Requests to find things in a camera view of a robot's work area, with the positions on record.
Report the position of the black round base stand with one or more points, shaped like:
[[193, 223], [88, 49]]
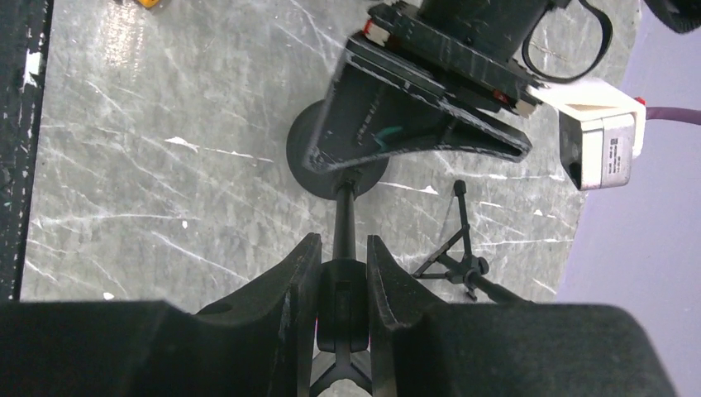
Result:
[[343, 318]]

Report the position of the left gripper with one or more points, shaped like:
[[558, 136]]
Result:
[[376, 106]]

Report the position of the tripod shock mount stand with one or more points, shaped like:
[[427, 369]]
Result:
[[455, 262]]

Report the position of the colourful toy block car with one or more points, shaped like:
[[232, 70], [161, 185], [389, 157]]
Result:
[[148, 3]]

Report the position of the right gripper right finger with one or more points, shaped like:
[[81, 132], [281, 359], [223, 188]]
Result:
[[420, 345]]

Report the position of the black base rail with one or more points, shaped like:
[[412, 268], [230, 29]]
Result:
[[25, 43]]

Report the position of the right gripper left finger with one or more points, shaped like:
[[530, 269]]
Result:
[[256, 341]]

